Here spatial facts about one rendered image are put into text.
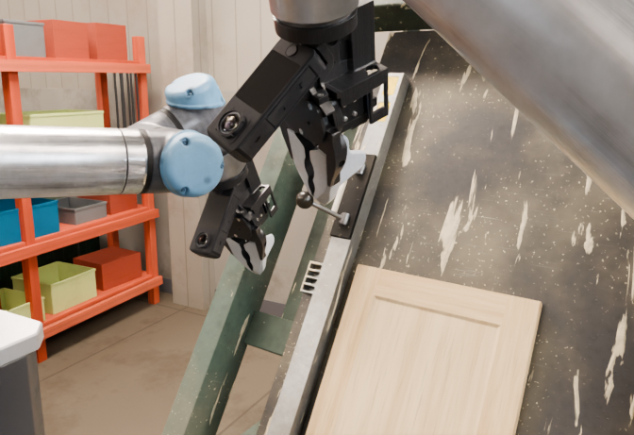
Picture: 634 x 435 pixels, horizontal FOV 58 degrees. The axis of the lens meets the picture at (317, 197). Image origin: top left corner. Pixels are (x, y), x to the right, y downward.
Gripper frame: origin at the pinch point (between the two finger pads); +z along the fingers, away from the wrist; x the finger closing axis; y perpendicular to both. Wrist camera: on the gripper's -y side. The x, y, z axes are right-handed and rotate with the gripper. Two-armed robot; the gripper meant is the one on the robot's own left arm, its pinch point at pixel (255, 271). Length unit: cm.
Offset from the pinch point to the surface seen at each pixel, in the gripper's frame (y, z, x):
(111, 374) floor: 49, 181, 199
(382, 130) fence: 48.7, 2.0, -4.0
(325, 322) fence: 9.8, 23.6, -3.2
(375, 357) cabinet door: 6.8, 26.7, -15.1
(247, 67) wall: 234, 80, 183
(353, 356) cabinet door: 5.9, 27.1, -10.5
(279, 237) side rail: 30.0, 22.5, 19.6
